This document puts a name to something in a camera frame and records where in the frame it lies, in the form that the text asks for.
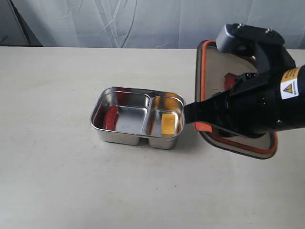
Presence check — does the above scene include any grey backdrop curtain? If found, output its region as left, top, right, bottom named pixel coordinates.
left=0, top=0, right=305, bottom=49

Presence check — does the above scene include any dark transparent box lid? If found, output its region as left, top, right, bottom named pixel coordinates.
left=195, top=40, right=278, bottom=159

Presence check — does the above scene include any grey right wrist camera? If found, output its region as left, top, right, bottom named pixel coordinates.
left=215, top=23, right=285, bottom=56

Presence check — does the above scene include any red toy sausage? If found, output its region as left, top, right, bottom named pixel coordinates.
left=102, top=105, right=119, bottom=130

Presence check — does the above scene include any stainless steel lunch box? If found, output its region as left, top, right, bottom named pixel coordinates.
left=90, top=86, right=185, bottom=149

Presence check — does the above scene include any yellow toy cheese wedge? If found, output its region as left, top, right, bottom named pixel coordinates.
left=161, top=113, right=176, bottom=136

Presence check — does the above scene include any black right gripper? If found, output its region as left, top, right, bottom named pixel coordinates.
left=184, top=45, right=305, bottom=139

